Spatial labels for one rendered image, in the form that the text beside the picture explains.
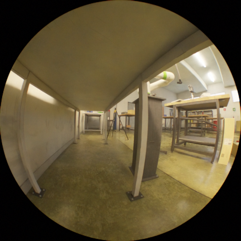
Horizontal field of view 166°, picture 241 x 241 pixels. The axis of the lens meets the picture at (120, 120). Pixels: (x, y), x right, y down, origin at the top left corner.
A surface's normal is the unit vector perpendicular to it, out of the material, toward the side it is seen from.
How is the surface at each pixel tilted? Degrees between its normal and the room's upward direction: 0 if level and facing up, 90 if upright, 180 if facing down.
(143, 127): 90
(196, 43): 90
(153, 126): 90
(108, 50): 180
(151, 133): 90
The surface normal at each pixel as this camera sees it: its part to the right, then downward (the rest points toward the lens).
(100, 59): -0.04, 1.00
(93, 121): 0.29, 0.00
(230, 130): -0.92, -0.04
